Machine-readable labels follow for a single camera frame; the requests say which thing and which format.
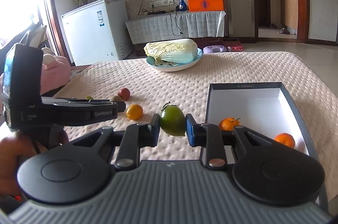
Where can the yellow orange kumquat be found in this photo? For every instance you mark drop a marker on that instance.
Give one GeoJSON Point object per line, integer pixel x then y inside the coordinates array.
{"type": "Point", "coordinates": [134, 112]}

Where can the white chest freezer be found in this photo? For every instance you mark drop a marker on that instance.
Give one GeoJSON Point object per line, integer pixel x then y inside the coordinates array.
{"type": "Point", "coordinates": [97, 32]}

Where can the large green fruit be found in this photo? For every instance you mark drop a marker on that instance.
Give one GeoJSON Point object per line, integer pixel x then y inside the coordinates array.
{"type": "Point", "coordinates": [172, 120]}

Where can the pink quilted table cover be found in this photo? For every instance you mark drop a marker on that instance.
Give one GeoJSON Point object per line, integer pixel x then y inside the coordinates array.
{"type": "Point", "coordinates": [188, 89]}

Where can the mandarin orange without stem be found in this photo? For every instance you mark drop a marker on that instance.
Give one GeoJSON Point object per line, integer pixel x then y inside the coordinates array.
{"type": "Point", "coordinates": [285, 139]}

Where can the brown kiwi fruit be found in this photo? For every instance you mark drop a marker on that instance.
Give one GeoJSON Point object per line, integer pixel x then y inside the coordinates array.
{"type": "Point", "coordinates": [115, 98]}

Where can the blue glass bottle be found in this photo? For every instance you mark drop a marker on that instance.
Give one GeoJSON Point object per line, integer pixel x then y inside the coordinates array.
{"type": "Point", "coordinates": [181, 6]}

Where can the person's left hand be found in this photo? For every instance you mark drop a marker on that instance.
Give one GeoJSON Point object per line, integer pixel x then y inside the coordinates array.
{"type": "Point", "coordinates": [12, 148]}

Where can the pink plush toy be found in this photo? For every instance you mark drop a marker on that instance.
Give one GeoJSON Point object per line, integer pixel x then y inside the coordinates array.
{"type": "Point", "coordinates": [55, 70]}

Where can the purple plastic toy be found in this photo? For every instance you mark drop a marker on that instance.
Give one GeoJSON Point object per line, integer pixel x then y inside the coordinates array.
{"type": "Point", "coordinates": [216, 49]}

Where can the cloth covered tv cabinet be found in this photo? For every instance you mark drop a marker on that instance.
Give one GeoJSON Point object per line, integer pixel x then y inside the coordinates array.
{"type": "Point", "coordinates": [200, 26]}

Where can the light blue plate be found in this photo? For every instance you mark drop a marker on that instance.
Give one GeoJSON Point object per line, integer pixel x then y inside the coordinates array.
{"type": "Point", "coordinates": [164, 66]}

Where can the dark red wrinkled apple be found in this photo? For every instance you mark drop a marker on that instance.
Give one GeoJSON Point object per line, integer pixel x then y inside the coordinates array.
{"type": "Point", "coordinates": [124, 94]}

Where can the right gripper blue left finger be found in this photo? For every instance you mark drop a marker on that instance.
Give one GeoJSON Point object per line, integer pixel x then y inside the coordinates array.
{"type": "Point", "coordinates": [136, 137]}

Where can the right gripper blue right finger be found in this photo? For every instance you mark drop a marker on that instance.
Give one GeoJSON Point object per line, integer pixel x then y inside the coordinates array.
{"type": "Point", "coordinates": [209, 138]}

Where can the wooden kitchen cabinet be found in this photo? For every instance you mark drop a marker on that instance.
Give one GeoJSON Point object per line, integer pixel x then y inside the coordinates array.
{"type": "Point", "coordinates": [289, 15]}

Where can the napa cabbage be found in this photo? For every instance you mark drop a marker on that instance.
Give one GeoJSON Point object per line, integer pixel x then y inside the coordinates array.
{"type": "Point", "coordinates": [181, 51]}

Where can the mandarin orange with stem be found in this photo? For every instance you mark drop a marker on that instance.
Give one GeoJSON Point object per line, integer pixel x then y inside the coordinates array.
{"type": "Point", "coordinates": [229, 123]}

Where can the dark box lid tray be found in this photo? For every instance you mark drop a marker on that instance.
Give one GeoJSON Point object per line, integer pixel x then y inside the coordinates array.
{"type": "Point", "coordinates": [262, 168]}

